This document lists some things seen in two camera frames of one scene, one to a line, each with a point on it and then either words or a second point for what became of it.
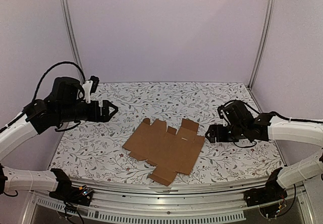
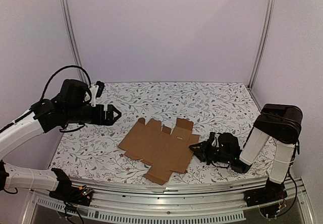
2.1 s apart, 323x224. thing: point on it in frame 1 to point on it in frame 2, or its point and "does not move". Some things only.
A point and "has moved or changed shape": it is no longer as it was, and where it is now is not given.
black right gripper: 218,132 to 208,152
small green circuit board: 85,190 does not move
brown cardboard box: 171,152 has moved or changed shape
